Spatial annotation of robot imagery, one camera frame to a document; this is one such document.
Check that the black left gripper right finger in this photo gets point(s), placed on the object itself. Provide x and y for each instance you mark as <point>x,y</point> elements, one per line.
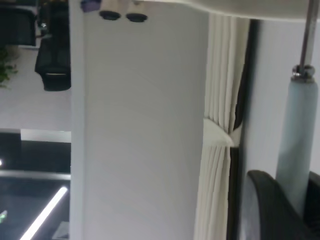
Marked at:
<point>313,200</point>

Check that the green potted plant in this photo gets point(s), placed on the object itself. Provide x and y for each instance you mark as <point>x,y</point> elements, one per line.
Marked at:
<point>5,72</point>

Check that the black round cap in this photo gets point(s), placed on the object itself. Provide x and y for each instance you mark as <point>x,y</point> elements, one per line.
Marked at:
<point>110,15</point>
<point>136,17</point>

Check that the white ceiling light strip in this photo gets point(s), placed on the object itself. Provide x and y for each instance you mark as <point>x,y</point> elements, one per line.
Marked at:
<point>45,212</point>

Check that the black office chair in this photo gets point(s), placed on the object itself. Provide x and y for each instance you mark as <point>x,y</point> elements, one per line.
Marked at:
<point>20,27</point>
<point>55,57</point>

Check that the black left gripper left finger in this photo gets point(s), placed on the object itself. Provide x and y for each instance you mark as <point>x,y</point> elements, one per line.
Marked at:
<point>272,205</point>

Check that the purple small object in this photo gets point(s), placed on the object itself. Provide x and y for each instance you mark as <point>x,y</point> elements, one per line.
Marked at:
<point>90,5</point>

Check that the cream pleated curtain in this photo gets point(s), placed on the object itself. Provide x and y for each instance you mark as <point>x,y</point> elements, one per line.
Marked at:
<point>220,75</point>

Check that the cream curtain tie-back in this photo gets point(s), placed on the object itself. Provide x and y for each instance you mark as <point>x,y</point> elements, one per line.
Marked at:
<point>217,135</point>

